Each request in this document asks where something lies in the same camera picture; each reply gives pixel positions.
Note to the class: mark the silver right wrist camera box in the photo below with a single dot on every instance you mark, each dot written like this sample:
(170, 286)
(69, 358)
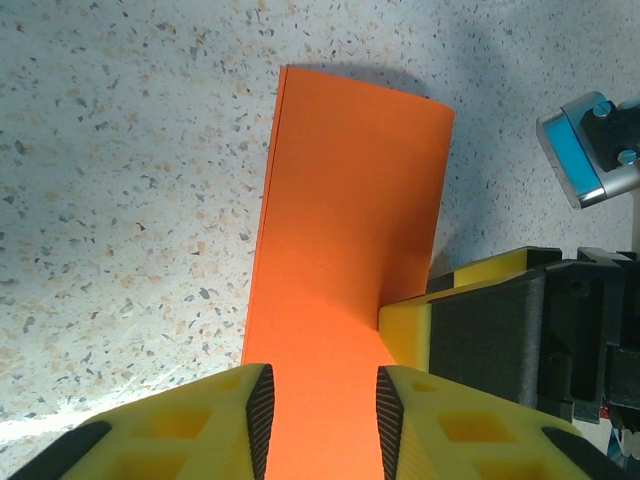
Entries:
(565, 150)

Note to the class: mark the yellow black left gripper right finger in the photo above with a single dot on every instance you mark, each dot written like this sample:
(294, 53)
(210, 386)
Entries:
(475, 440)

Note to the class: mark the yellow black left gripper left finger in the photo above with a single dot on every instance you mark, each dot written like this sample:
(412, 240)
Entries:
(175, 430)

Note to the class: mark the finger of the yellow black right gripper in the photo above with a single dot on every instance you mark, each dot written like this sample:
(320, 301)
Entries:
(450, 340)
(490, 265)

